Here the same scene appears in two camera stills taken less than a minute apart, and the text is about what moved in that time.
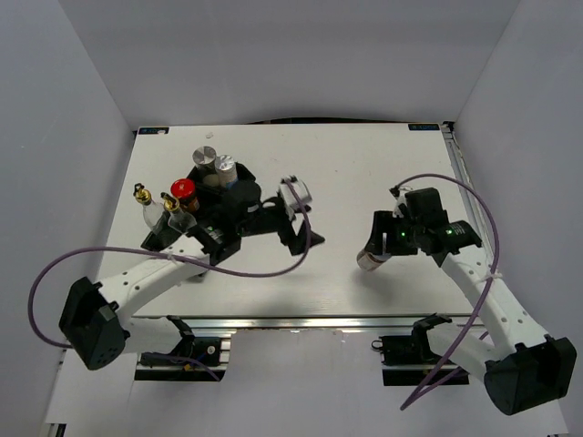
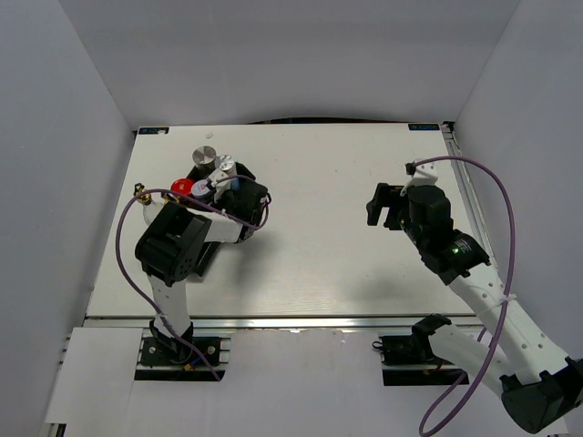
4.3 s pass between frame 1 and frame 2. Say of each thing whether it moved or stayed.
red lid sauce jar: stayed
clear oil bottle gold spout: stayed
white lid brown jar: moved
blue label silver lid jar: stayed
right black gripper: moved
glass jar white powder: stayed
